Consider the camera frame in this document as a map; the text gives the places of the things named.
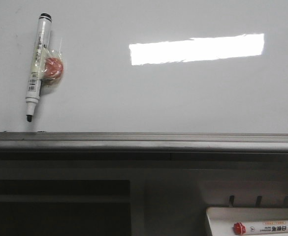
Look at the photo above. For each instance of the white black whiteboard marker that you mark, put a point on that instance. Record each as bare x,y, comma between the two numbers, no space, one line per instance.
38,64

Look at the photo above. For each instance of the white whiteboard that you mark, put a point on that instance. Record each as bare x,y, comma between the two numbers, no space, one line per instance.
148,74

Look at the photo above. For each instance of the red round magnet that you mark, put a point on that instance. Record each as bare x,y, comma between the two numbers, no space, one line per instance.
53,70

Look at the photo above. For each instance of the white marker tray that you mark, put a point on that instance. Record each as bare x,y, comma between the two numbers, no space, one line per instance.
219,221

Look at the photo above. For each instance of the red capped white marker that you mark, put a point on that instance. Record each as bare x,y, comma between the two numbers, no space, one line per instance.
260,227

